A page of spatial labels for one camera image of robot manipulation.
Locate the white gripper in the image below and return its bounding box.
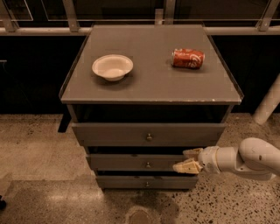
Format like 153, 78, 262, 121
172, 146, 221, 174

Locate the grey top drawer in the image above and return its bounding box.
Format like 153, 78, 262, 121
72, 122, 226, 147

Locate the grey drawer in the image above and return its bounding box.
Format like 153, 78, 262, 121
95, 176, 198, 190
72, 122, 226, 147
87, 154, 186, 172

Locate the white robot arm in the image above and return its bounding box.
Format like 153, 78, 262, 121
172, 137, 280, 181

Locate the grey drawer cabinet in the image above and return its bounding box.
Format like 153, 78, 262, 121
59, 25, 243, 177

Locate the grey middle drawer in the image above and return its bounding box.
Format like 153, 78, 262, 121
87, 154, 186, 172

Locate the grey bottom drawer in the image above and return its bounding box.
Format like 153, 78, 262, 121
95, 176, 198, 190

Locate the red soda can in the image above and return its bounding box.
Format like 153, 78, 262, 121
171, 48, 205, 69

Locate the white paper bowl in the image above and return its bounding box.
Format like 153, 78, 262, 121
92, 54, 133, 81

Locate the metal window railing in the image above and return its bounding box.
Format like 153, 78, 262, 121
0, 0, 280, 36

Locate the white cylindrical post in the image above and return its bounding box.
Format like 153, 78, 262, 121
253, 74, 280, 125

